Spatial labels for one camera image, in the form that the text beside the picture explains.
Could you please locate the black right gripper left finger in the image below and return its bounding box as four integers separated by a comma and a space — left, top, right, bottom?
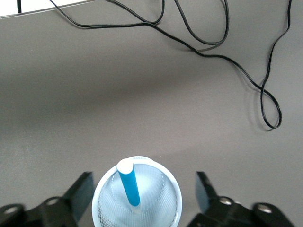
0, 171, 95, 227

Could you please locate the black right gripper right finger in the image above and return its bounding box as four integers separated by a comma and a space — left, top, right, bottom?
187, 171, 295, 227

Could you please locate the blue marker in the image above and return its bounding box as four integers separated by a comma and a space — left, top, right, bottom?
116, 158, 142, 213

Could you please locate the light blue mesh cup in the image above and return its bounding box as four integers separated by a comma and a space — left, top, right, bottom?
91, 155, 183, 227

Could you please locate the loose black cable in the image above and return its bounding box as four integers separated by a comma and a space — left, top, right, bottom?
16, 0, 293, 130

